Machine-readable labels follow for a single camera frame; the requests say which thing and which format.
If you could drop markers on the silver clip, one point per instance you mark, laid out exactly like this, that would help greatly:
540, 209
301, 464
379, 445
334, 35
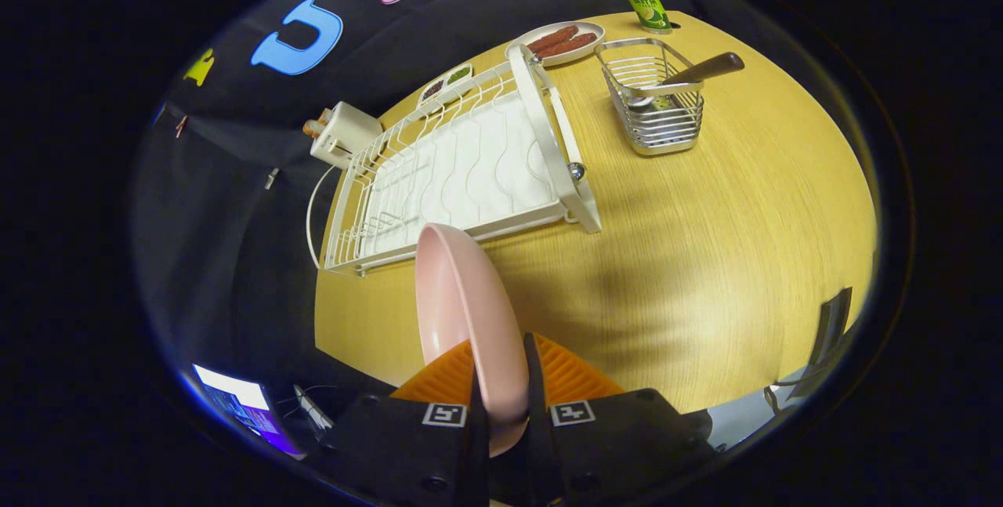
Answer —
272, 178

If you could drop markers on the dark chair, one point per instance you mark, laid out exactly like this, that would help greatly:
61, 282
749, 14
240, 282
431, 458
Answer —
831, 334

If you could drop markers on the white toaster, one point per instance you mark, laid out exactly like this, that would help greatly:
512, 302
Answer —
345, 131

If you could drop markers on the white keyboard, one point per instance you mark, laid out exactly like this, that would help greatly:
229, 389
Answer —
313, 407

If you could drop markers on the white oval plate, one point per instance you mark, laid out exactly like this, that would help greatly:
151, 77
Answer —
521, 48

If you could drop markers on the orange clip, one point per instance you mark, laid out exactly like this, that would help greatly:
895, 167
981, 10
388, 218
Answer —
180, 127

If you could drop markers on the brown sausage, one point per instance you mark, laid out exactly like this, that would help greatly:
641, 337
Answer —
576, 45
552, 38

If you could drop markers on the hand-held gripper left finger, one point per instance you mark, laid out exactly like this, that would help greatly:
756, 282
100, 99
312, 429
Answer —
476, 452

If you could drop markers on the computer monitor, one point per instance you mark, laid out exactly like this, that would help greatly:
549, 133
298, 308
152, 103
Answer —
235, 401

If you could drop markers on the white divided seasoning dish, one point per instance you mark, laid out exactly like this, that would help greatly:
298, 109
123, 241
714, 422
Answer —
445, 84

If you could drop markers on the pink plate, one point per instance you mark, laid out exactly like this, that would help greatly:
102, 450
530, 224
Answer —
462, 311

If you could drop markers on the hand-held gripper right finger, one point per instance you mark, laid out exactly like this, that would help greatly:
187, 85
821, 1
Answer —
537, 429

